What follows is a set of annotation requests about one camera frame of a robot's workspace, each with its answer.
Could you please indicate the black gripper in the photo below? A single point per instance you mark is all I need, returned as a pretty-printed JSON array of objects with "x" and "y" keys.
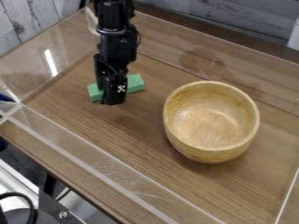
[{"x": 117, "y": 53}]

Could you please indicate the green rectangular block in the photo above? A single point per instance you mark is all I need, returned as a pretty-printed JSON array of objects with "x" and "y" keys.
[{"x": 135, "y": 85}]

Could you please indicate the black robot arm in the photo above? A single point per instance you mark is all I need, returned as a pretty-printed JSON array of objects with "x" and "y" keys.
[{"x": 114, "y": 14}]

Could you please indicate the light wooden bowl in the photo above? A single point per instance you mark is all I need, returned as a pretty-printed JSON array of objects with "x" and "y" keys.
[{"x": 211, "y": 121}]

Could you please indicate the clear acrylic tray walls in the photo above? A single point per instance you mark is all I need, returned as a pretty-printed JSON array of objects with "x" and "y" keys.
[{"x": 109, "y": 152}]

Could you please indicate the black table leg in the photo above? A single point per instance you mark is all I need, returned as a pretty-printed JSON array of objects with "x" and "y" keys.
[{"x": 50, "y": 184}]

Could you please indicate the clear acrylic corner bracket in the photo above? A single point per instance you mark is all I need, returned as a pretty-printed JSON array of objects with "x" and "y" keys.
[{"x": 93, "y": 21}]

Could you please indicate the black metal bracket with screw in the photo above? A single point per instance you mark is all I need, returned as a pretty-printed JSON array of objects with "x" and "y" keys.
[{"x": 54, "y": 213}]

